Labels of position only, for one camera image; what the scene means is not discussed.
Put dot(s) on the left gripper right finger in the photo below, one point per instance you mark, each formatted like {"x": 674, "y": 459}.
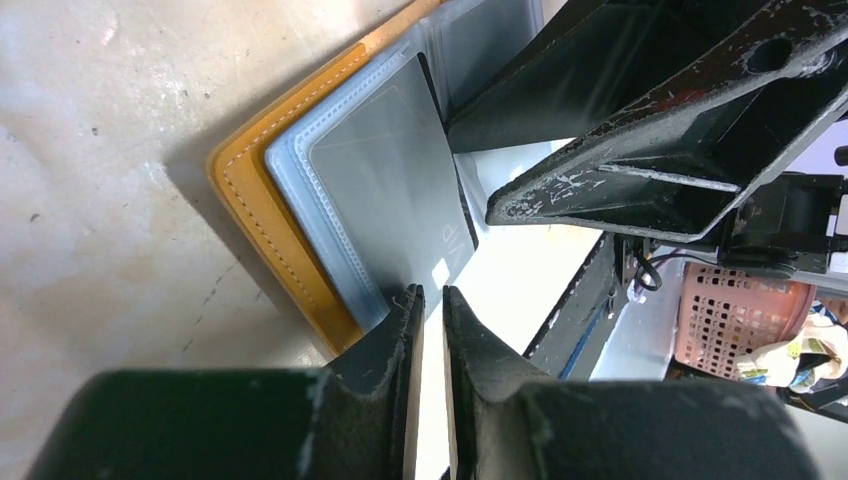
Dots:
{"x": 511, "y": 420}

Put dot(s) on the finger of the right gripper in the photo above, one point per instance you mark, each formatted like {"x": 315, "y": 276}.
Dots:
{"x": 590, "y": 60}
{"x": 674, "y": 164}

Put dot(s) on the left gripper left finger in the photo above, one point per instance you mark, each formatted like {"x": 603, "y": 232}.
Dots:
{"x": 354, "y": 418}

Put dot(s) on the tan leather card holder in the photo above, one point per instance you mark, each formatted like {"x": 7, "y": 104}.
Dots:
{"x": 244, "y": 185}

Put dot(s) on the black VIP card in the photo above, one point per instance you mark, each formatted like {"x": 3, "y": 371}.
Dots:
{"x": 385, "y": 165}

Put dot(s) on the pink plastic basket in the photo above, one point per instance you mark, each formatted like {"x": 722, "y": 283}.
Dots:
{"x": 725, "y": 314}

